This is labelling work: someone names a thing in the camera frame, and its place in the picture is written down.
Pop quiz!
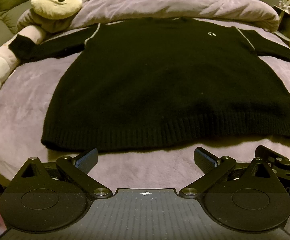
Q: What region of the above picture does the purple rumpled duvet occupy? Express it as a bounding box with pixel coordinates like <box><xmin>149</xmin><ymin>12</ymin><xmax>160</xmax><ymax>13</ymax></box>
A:
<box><xmin>17</xmin><ymin>0</ymin><xmax>279</xmax><ymax>33</ymax></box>

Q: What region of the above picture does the black knit sweater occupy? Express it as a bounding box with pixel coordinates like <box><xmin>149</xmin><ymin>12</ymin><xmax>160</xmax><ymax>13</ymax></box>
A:
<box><xmin>19</xmin><ymin>18</ymin><xmax>290</xmax><ymax>152</ymax></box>

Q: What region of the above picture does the yellow bedside table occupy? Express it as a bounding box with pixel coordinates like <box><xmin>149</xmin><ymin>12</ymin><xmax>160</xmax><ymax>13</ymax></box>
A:
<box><xmin>273</xmin><ymin>5</ymin><xmax>290</xmax><ymax>48</ymax></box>

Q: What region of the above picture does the cream round face pillow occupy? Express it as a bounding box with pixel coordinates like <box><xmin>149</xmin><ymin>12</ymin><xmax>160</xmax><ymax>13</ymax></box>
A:
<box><xmin>31</xmin><ymin>0</ymin><xmax>83</xmax><ymax>20</ymax></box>

